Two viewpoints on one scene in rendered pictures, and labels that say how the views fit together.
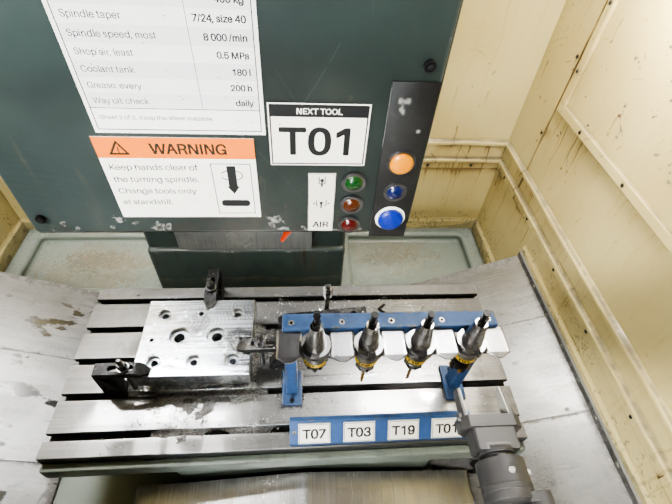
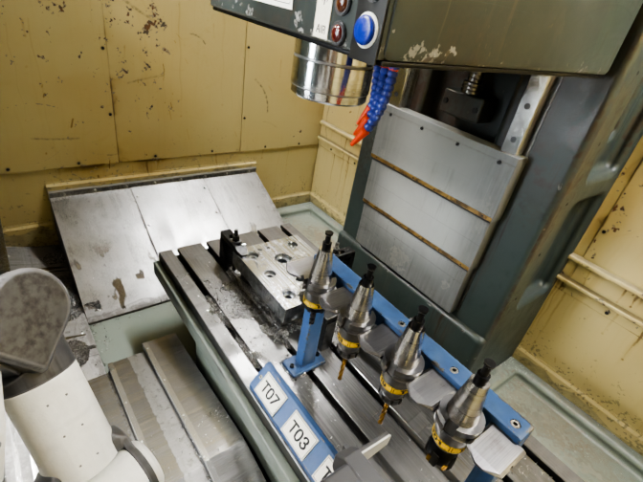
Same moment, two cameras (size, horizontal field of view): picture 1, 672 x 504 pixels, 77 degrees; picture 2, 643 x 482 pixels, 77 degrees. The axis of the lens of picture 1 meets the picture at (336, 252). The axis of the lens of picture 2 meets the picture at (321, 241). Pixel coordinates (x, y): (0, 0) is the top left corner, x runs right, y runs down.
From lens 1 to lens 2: 0.57 m
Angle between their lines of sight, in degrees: 44
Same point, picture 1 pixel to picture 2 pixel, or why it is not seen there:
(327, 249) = (465, 329)
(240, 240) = (397, 260)
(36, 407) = not seen: hidden behind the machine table
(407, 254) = (575, 449)
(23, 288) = (267, 209)
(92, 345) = (248, 237)
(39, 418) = not seen: hidden behind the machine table
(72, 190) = not seen: outside the picture
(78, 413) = (198, 253)
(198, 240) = (370, 240)
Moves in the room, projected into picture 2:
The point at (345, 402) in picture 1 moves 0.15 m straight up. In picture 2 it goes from (323, 415) to (336, 369)
